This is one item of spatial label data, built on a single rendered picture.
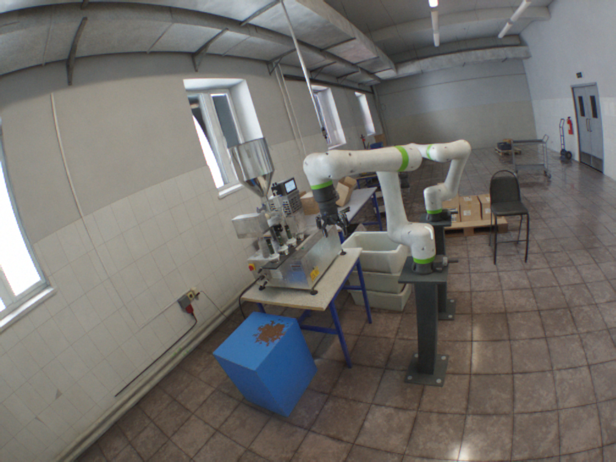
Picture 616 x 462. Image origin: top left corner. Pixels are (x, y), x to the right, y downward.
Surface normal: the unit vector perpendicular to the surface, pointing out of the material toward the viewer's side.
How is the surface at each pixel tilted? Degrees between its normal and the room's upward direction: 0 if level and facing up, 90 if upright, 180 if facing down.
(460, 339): 0
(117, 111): 90
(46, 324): 90
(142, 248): 90
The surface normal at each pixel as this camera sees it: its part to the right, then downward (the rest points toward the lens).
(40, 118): 0.84, -0.07
